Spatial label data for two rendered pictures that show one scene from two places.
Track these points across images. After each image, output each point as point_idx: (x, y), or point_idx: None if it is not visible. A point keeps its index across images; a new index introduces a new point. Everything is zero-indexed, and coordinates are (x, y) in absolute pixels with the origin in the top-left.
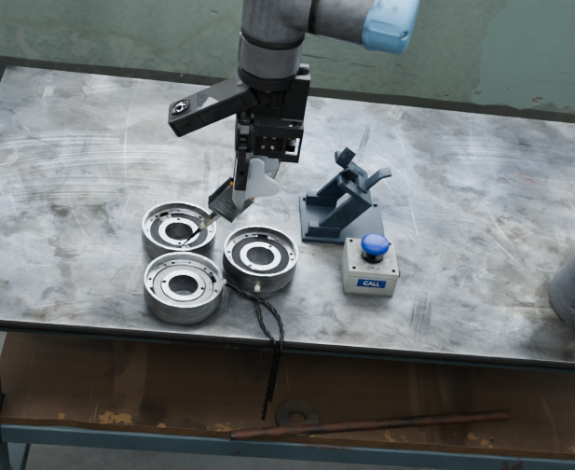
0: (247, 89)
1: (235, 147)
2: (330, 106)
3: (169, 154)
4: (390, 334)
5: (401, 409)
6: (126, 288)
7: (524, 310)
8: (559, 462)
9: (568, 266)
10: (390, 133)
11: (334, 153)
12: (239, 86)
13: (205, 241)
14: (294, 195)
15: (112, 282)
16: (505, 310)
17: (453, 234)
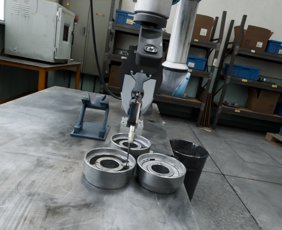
0: (162, 28)
1: (158, 68)
2: None
3: None
4: (161, 137)
5: None
6: (153, 202)
7: (141, 117)
8: None
9: (134, 101)
10: (26, 109)
11: (34, 121)
12: (155, 29)
13: (126, 153)
14: (66, 135)
15: (148, 208)
16: (141, 119)
17: (102, 116)
